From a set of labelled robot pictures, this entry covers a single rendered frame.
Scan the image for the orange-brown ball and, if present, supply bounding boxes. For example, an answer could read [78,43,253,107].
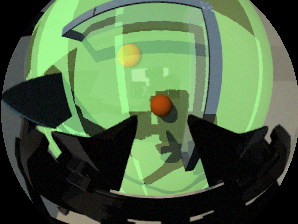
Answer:
[150,95,173,117]

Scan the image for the translucent yellow ball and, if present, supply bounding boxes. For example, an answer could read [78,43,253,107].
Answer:
[117,44,142,68]

